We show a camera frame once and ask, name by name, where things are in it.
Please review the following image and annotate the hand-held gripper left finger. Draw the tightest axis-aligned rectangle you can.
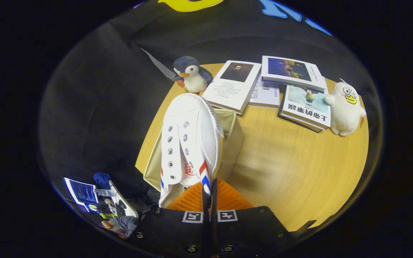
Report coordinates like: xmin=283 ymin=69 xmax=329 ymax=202
xmin=128 ymin=182 xmax=212 ymax=258

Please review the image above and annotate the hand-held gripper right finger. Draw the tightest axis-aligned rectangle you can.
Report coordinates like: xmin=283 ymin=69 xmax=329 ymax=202
xmin=210 ymin=178 xmax=296 ymax=258

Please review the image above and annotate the white canvas shoe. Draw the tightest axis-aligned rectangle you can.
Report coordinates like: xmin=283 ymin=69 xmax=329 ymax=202
xmin=158 ymin=93 xmax=225 ymax=208

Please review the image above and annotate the cream fabric storage box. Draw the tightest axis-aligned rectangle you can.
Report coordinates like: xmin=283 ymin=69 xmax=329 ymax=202
xmin=143 ymin=109 xmax=245 ymax=192

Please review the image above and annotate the open laptop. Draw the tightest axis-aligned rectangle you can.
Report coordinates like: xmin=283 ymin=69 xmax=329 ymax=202
xmin=63 ymin=177 xmax=139 ymax=219

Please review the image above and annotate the grey blue clothing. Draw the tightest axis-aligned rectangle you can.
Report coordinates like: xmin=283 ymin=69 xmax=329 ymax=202
xmin=101 ymin=215 xmax=139 ymax=240

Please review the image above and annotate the blue cloth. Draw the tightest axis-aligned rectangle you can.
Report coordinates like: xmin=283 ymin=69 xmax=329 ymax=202
xmin=93 ymin=172 xmax=111 ymax=190

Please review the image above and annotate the thin white booklet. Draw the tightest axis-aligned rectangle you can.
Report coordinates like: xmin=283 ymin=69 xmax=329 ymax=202
xmin=248 ymin=77 xmax=280 ymax=109

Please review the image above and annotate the book with pale sky cover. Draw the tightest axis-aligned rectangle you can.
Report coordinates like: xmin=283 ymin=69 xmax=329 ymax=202
xmin=279 ymin=84 xmax=331 ymax=133

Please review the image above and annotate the white book with portrait cover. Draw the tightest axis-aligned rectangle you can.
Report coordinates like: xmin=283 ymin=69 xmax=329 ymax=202
xmin=202 ymin=60 xmax=262 ymax=115

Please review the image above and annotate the blue penguin plush toy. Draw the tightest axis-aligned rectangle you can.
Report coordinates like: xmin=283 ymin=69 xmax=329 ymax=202
xmin=173 ymin=56 xmax=213 ymax=94

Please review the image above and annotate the white duck plush toy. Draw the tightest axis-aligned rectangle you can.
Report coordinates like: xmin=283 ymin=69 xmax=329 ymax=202
xmin=324 ymin=80 xmax=367 ymax=137

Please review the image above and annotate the book with blue picture cover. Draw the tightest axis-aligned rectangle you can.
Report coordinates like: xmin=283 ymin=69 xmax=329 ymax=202
xmin=261 ymin=56 xmax=326 ymax=92

